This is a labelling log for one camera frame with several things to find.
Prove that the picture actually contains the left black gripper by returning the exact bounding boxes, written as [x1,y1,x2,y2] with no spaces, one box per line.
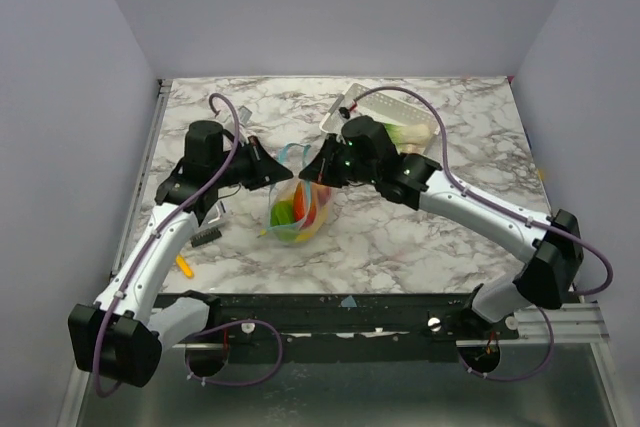
[212,135,294,191]

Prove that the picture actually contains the green toy pepper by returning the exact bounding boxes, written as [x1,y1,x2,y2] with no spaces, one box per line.
[270,200,296,227]

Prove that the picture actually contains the orange yellow toy mango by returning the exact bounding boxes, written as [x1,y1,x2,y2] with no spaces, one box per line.
[293,182,312,228]

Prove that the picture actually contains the white perforated plastic basket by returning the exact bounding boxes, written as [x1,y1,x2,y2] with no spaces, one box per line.
[319,83,440,155]

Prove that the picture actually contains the clear zip top bag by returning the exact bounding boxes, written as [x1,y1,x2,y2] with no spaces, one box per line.
[259,142,335,246]

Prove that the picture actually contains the green toy bok choy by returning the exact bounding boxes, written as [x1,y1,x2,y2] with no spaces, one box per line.
[383,123,433,154]

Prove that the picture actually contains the yellow toy banana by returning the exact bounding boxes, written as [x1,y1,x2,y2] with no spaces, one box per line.
[275,229,316,244]

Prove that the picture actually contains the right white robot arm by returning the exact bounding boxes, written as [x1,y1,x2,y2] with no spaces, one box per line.
[299,116,584,339]

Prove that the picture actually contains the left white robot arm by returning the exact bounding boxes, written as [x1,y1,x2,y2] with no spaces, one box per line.
[68,121,293,387]

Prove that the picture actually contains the black comb-like part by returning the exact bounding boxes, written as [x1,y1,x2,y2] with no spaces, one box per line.
[190,227,222,248]

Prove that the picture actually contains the yellow marker pen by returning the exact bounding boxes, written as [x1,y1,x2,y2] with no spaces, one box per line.
[175,255,194,279]

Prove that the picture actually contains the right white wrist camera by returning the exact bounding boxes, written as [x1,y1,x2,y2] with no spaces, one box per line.
[338,106,353,121]

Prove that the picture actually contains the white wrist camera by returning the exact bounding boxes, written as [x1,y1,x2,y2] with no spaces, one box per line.
[236,106,253,125]
[338,106,353,121]

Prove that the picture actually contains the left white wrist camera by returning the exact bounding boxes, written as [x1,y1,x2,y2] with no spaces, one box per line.
[236,106,253,125]

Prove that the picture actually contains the aluminium frame rail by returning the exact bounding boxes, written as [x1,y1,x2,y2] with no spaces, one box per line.
[109,79,173,280]

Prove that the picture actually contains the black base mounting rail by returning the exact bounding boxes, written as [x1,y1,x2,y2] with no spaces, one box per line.
[186,293,518,364]

